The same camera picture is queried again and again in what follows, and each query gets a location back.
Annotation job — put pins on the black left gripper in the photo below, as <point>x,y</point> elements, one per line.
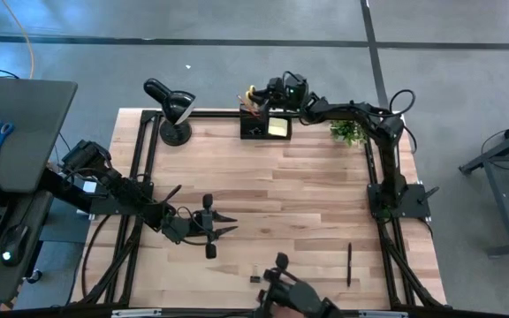
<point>206,221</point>

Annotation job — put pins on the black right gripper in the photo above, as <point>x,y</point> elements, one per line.
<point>276,105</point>

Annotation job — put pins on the yellow sticky note pad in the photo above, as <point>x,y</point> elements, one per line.
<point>278,127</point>

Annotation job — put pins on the black pen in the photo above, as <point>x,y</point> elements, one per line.
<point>349,265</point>

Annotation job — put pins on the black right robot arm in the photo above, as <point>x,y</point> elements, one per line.
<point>387,146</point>

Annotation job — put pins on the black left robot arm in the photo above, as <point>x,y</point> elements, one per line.
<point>122,190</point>

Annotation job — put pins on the black mesh desk organizer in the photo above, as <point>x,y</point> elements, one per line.
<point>266,128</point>

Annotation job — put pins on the black desk lamp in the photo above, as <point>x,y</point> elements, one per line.
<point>172,106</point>

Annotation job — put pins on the green plant in white pot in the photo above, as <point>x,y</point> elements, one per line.
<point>347,132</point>

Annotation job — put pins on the black caster wheel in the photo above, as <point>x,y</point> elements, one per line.
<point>33,277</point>

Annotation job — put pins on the black computer mouse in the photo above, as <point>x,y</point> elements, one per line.
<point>13,245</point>

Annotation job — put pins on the grey metal stand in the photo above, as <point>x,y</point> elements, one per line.
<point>499,203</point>

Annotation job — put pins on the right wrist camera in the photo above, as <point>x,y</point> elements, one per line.
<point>296,86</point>

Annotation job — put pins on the black table frame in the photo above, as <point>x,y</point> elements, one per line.
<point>219,114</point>

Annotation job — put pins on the silver metal bracket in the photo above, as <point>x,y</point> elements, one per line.
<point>135,313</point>
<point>382,314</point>

